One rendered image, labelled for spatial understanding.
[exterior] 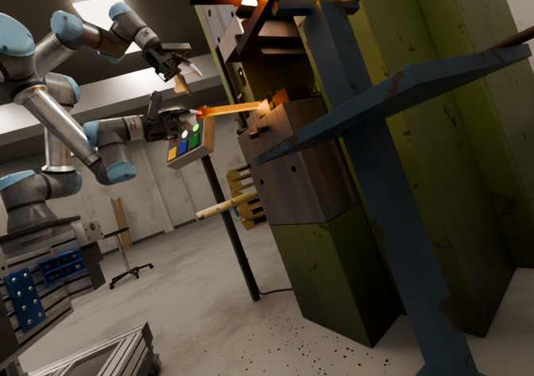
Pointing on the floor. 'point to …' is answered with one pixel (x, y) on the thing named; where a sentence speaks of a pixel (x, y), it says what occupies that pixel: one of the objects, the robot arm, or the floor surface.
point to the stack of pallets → (245, 202)
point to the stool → (124, 258)
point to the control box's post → (231, 230)
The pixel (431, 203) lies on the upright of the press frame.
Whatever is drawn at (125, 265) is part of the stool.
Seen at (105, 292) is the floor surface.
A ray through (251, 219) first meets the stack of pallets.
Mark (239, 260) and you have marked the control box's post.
